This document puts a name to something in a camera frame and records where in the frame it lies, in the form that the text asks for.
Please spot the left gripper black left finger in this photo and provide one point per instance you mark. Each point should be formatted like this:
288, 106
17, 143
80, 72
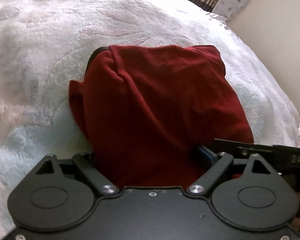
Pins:
58, 194

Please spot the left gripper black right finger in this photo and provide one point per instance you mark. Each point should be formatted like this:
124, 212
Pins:
259, 200

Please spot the dark red zip-neck sweater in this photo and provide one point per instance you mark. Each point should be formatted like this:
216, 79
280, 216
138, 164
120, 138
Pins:
143, 110

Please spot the white patterned pillow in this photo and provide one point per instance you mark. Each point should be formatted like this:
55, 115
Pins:
229, 9

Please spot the white floral bed quilt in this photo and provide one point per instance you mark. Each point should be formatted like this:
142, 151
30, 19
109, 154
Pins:
44, 44

